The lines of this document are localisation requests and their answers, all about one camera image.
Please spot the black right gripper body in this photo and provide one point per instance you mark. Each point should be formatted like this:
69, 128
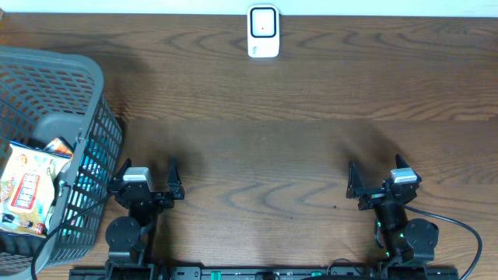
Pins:
373, 197

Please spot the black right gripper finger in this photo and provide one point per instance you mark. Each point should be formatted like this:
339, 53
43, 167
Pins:
355, 183
400, 162

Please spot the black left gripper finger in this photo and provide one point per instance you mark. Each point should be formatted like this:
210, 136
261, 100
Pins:
121, 172
173, 179

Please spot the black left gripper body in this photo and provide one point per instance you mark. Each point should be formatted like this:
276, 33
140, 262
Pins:
159, 201

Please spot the small orange snack packet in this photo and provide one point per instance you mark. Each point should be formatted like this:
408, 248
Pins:
59, 146

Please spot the yellow snack bag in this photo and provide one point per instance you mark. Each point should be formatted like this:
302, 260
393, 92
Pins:
28, 189

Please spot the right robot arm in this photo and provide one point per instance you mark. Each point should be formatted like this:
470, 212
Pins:
409, 243

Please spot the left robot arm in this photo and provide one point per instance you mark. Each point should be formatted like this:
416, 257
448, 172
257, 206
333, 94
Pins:
130, 238

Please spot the white barcode scanner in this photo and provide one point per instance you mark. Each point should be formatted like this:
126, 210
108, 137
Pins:
263, 31

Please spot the grey plastic shopping basket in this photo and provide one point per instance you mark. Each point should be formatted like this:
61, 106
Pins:
47, 95

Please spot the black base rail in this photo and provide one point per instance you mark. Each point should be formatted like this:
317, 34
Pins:
343, 271

